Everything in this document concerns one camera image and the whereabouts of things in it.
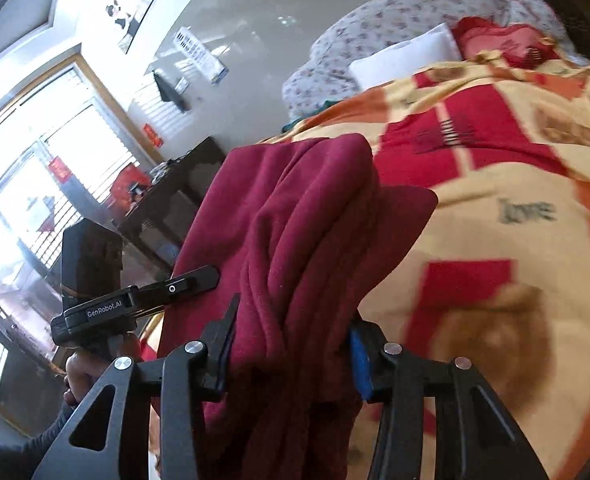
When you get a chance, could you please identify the white pillow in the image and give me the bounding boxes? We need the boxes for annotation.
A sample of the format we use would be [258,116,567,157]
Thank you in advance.
[349,23,462,91]

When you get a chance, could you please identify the dark wooden side table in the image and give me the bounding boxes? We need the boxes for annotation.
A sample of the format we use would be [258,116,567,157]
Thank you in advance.
[117,136,225,274]

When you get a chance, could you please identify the black white wall poster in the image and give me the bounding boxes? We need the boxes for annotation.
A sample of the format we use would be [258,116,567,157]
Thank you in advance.
[103,0,155,54]

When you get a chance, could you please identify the red orange patterned blanket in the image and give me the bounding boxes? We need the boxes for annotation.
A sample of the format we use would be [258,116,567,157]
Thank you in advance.
[260,52,590,479]

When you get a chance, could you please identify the person's left hand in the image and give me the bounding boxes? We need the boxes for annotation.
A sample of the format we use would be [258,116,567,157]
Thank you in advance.
[64,333,141,406]

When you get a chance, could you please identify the dark cloth hanging on wall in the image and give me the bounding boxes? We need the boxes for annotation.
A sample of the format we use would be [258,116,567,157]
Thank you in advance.
[153,72,191,113]

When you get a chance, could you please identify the window with wooden frame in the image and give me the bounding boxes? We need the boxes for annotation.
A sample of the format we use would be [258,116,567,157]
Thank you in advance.
[0,54,161,368]

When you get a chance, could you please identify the red box on table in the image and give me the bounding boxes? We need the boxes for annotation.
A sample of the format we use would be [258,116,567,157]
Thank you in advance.
[108,162,152,214]

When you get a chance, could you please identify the white wall paper notice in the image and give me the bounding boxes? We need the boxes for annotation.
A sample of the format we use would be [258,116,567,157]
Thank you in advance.
[173,26,228,84]

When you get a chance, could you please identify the red satin pillow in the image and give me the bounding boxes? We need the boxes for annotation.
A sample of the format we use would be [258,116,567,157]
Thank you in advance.
[452,16,560,70]

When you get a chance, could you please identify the dark red sweater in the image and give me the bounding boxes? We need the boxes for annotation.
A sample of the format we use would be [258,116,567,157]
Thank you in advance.
[158,133,437,479]

